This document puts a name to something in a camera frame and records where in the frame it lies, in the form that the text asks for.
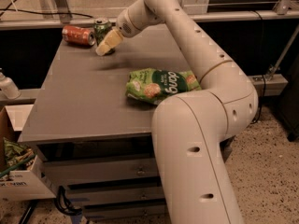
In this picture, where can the metal frame rail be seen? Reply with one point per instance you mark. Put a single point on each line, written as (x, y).
(208, 17)

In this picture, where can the white cardboard box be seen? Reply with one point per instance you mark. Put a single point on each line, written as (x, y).
(24, 183)

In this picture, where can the grey drawer cabinet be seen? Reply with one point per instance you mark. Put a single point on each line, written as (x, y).
(94, 141)

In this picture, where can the green soda can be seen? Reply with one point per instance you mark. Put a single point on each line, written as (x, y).
(101, 27)

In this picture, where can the red coke can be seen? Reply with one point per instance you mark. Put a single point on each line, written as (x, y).
(78, 35)

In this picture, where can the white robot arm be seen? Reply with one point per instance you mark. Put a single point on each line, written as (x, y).
(187, 128)

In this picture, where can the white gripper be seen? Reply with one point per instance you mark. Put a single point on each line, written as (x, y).
(124, 23)

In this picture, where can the green snack chip bag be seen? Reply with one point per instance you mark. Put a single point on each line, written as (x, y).
(153, 85)

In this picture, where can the white plastic bottle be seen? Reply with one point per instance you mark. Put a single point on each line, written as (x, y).
(8, 87)

